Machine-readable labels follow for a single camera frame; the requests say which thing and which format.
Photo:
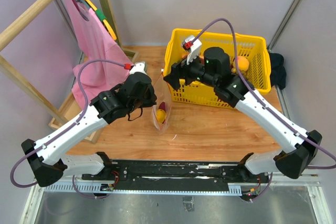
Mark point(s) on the pink shirt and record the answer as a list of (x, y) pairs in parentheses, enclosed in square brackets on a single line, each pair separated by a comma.
[(96, 43)]

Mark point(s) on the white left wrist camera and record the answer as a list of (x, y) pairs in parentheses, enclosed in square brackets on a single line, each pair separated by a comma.
[(137, 67)]

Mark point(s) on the purple sweet potato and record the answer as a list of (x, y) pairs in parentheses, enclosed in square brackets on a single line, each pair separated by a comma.
[(162, 106)]

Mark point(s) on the black cloth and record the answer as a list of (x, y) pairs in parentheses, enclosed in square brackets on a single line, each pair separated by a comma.
[(278, 72)]

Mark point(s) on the aluminium frame post right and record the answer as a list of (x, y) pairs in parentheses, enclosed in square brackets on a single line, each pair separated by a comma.
[(284, 23)]

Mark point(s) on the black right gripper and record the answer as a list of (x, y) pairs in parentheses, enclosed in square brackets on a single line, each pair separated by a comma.
[(182, 67)]

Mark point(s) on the yellow plastic shopping basket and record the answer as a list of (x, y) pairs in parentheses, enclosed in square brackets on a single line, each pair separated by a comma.
[(253, 48)]

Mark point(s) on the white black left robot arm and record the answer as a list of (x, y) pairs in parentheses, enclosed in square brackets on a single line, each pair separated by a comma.
[(47, 156)]

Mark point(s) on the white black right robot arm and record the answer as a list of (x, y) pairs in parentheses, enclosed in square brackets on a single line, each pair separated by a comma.
[(295, 153)]

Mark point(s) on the aluminium frame post left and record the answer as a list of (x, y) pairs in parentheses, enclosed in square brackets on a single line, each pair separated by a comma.
[(67, 29)]

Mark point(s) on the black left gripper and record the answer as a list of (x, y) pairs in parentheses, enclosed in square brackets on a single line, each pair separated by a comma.
[(151, 100)]

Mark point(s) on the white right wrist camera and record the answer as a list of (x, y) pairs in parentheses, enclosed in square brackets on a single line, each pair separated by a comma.
[(193, 47)]

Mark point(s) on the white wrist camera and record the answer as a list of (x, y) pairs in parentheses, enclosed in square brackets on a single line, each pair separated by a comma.
[(193, 47), (137, 67)]

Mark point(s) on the aluminium frame post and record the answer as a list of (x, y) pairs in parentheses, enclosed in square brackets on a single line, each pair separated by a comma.
[(67, 29), (284, 23)]

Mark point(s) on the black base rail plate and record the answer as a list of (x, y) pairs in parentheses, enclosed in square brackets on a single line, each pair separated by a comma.
[(176, 176)]

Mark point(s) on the orange yellow peach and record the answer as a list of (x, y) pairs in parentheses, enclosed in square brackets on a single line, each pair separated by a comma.
[(243, 64)]

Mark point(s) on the clear zip bag orange zipper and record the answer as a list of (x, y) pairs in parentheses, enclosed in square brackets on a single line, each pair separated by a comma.
[(163, 93)]

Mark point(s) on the yellow green clothes hanger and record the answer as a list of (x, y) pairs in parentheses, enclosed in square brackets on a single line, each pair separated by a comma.
[(99, 13)]

